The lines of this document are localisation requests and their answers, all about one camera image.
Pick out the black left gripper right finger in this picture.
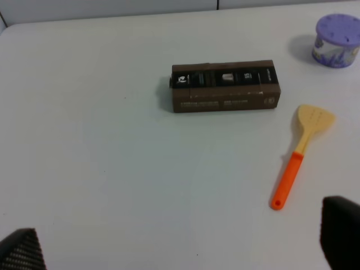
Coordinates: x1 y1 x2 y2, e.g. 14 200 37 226
320 196 359 269

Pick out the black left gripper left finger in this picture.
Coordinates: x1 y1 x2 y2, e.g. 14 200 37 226
0 228 47 270

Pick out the orange yellow toy spatula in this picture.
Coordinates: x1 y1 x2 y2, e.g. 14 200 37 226
271 105 335 210

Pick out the brown cardboard box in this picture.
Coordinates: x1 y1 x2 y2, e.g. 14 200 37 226
169 60 281 113

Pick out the purple lidded air freshener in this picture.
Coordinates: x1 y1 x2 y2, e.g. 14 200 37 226
312 13 359 68

